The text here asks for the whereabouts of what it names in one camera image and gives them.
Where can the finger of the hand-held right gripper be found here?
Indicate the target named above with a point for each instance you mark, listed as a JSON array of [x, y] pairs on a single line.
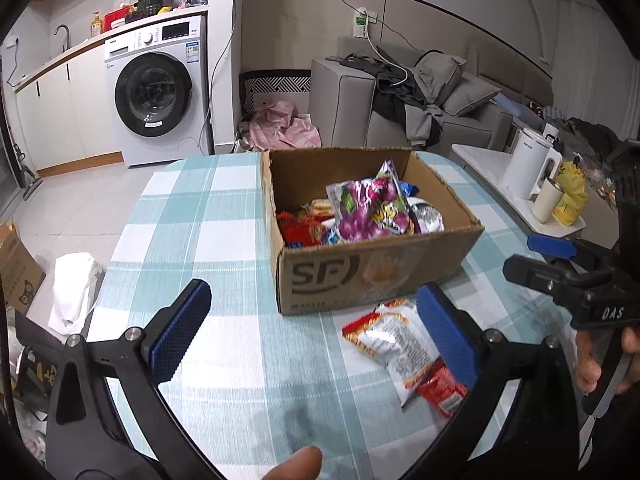
[[540, 275], [552, 246]]

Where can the small red snack packet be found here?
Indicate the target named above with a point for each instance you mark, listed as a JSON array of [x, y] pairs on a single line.
[[442, 390]]

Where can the white kitchen cabinet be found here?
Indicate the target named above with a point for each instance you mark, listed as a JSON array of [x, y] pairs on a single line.
[[60, 110]]

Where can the black patterned basket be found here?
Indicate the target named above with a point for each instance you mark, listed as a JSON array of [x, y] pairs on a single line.
[[275, 85]]

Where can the cream cup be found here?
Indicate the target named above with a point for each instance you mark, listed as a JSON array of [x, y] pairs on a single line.
[[546, 202]]

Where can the bear print cardboard box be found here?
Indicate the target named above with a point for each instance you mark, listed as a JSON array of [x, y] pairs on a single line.
[[17, 275]]

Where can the yellow bottle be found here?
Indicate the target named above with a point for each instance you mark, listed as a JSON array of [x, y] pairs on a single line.
[[96, 26]]

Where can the metal faucet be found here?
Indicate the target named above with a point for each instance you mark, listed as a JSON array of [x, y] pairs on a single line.
[[64, 35]]

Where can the red box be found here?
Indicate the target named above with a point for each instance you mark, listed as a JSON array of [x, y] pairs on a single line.
[[119, 19]]

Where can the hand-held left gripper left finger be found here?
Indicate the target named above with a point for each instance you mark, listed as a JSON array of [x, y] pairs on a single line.
[[180, 330]]

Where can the white side table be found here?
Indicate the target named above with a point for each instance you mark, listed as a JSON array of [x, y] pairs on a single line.
[[490, 170]]

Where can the grey pillow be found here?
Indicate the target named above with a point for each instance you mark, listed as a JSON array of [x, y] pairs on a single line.
[[440, 77], [472, 97]]

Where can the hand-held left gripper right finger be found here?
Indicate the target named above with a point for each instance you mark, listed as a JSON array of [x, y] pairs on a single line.
[[445, 335]]

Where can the black cooker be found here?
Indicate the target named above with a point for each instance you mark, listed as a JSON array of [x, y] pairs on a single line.
[[157, 2]]

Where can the white plastic bag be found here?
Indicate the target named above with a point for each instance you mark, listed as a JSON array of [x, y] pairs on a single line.
[[75, 290]]

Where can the silver foil snack packet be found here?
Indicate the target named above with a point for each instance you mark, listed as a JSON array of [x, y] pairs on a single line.
[[427, 217]]

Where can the pink plastic bag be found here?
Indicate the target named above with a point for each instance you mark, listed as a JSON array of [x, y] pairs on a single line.
[[285, 127]]

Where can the dark jacket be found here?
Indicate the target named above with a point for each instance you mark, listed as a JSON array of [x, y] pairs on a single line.
[[585, 137]]

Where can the dark clothes pile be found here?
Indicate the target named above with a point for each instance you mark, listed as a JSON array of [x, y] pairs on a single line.
[[395, 105]]

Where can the brown cardboard box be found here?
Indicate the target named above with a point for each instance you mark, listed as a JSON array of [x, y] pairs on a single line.
[[325, 280]]

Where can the yellow plastic bag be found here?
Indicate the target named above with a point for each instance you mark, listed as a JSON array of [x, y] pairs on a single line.
[[572, 200]]

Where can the white washing machine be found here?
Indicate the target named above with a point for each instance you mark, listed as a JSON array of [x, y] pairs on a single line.
[[150, 60]]

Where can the large red snack packet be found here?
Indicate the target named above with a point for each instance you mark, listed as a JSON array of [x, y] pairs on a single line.
[[300, 230]]

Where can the black paper bag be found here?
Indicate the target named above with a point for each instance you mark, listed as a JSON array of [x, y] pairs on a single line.
[[35, 360]]

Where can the person's left hand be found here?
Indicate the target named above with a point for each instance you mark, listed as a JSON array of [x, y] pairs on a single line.
[[295, 466]]

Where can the grey sofa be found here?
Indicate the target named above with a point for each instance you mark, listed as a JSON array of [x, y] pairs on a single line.
[[340, 105]]

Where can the wall socket with charger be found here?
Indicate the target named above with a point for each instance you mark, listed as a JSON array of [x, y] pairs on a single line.
[[362, 22]]

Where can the person's right hand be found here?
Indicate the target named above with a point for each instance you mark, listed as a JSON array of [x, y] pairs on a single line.
[[589, 360]]

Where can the blue snack packet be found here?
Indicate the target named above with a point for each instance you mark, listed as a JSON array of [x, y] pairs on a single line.
[[409, 190]]

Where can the white electric kettle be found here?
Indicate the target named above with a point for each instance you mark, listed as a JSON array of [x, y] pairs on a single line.
[[525, 165]]

